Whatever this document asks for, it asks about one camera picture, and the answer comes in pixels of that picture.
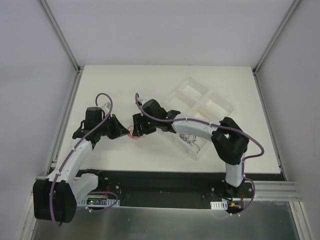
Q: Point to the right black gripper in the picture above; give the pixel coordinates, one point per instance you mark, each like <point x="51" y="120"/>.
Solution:
<point x="139" y="125"/>

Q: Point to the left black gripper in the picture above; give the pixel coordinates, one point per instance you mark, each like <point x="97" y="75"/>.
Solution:
<point x="113" y="127"/>

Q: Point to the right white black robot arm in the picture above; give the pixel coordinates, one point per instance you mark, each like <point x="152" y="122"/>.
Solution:
<point x="226" y="136"/>

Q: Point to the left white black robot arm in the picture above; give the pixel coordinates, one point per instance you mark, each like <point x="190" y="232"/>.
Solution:
<point x="55" y="198"/>

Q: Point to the clear plastic compartment tray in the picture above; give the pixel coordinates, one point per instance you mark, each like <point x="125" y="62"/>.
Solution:
<point x="197" y="101"/>

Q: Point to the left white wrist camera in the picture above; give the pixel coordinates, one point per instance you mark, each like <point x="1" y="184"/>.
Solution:
<point x="106" y="107"/>

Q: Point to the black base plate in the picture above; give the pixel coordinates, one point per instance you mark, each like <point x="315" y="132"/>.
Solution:
<point x="171" y="190"/>

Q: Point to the left white cable duct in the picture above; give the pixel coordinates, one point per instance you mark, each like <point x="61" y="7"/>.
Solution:
<point x="96" y="202"/>

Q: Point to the white cable duct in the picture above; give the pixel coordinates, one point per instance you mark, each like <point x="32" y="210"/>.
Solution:
<point x="219" y="205"/>
<point x="96" y="202"/>

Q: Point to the right white cable duct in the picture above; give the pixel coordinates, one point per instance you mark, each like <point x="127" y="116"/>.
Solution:
<point x="219" y="205"/>

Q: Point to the left aluminium frame post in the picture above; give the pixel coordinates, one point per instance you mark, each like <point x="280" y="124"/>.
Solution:
<point x="59" y="34"/>

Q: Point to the aluminium frame post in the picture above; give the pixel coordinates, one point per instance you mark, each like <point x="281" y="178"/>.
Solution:
<point x="295" y="4"/>
<point x="59" y="34"/>

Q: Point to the right aluminium frame post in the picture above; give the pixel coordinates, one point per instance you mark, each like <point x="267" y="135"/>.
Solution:
<point x="295" y="4"/>

